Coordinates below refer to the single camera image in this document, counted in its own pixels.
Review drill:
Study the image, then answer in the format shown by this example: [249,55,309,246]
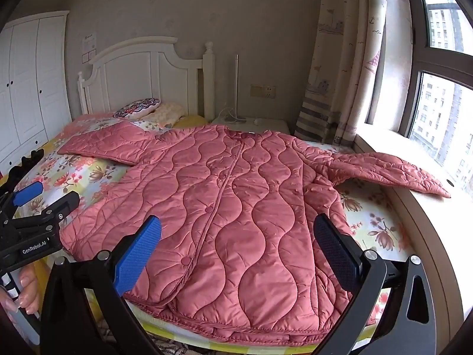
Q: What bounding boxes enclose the beige plush pillow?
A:
[150,102,187,127]

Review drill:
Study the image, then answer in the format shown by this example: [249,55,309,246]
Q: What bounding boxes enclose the paper sheet on wall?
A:
[82,32,98,64]

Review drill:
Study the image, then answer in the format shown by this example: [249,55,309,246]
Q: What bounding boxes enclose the purple patterned pillow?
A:
[113,98,162,119]

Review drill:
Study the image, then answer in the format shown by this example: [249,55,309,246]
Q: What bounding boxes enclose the white nightstand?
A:
[210,116,291,143]

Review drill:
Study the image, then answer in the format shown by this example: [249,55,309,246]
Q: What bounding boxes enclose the floral bed sheet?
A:
[0,113,416,355]

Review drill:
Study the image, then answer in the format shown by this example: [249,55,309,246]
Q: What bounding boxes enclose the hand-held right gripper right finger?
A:
[313,213,437,355]

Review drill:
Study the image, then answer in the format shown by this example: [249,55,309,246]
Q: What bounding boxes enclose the white wooden bed headboard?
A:
[77,36,216,122]

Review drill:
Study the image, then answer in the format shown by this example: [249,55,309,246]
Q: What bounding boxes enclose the wall socket panel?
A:
[250,84,277,99]

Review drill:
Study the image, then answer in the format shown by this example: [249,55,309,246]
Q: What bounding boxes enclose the white floor lamp pole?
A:
[221,54,247,123]

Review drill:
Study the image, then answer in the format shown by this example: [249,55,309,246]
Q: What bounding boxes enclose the yellow pillow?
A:
[173,114,208,131]

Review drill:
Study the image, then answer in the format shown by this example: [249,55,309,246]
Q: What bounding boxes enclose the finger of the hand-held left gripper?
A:
[4,191,81,235]
[0,149,45,226]

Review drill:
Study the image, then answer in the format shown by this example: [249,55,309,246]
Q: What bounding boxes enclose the pink quilted jacket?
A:
[57,123,452,344]

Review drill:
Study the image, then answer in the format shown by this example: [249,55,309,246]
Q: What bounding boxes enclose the beige window sill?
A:
[353,132,473,315]

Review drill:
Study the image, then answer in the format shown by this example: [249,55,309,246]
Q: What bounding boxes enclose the white wardrobe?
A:
[0,10,73,176]

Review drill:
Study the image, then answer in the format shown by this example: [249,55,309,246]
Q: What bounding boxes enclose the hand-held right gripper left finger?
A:
[40,215,162,355]

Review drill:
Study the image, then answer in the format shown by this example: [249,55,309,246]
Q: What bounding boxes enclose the printed striped curtain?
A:
[294,0,389,146]

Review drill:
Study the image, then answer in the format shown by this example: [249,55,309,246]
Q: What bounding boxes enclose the person's left hand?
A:
[0,263,40,315]

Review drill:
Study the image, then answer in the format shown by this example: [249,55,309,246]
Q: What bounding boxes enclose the window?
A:
[401,0,473,180]

